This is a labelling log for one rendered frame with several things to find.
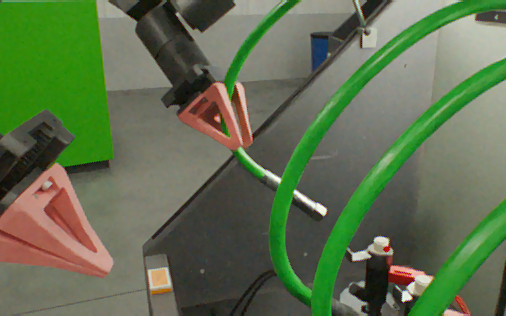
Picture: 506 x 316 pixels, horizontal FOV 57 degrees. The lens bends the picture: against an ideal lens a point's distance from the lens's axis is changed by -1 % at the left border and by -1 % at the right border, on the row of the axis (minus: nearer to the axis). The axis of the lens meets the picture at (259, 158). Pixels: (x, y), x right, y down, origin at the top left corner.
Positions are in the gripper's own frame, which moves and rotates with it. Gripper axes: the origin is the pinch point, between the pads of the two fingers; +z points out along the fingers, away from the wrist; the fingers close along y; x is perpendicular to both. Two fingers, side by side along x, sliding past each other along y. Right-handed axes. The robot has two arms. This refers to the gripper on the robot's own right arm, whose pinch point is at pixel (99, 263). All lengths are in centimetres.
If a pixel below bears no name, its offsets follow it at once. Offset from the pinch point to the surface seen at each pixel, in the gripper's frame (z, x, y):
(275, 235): 10.1, 6.2, 7.4
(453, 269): 11.6, -8.0, 17.0
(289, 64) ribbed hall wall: 134, 717, -5
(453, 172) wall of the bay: 43, 47, 24
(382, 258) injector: 26.1, 17.1, 9.7
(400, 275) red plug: 29.1, 16.7, 9.7
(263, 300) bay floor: 36, 45, -17
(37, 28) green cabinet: -86, 312, -95
